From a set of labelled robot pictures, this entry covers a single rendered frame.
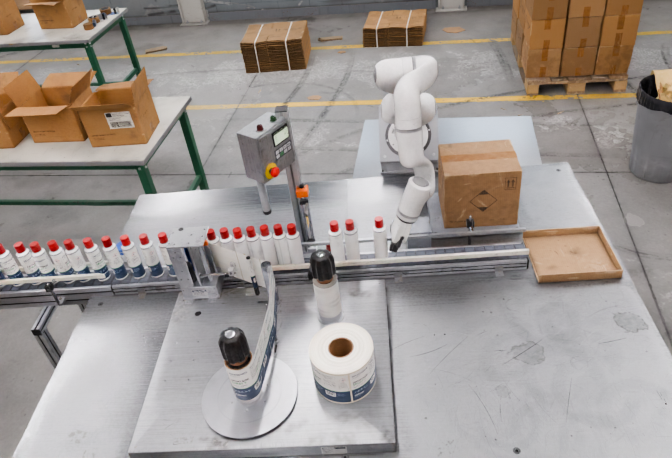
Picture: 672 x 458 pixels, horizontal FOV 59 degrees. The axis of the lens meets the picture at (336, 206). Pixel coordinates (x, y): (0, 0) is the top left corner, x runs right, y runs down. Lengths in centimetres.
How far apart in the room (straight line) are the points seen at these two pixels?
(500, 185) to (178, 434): 147
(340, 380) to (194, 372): 54
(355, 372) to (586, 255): 110
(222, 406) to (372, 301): 64
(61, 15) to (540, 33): 418
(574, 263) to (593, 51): 318
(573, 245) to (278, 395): 130
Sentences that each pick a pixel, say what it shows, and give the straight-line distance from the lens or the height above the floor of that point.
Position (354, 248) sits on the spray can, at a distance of 226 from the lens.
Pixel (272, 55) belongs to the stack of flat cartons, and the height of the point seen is 17.
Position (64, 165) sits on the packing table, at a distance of 378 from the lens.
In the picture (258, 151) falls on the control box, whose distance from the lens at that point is 204.
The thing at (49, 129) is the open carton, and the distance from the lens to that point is 399.
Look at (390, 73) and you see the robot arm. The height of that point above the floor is 157.
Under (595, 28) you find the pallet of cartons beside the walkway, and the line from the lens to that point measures 532.
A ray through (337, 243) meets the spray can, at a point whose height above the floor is 100.
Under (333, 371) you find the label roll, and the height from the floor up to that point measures 102.
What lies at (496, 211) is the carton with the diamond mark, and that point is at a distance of 249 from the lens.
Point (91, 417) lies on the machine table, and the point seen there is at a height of 83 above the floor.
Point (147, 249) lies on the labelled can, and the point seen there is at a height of 103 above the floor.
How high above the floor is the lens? 245
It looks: 37 degrees down
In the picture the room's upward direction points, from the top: 8 degrees counter-clockwise
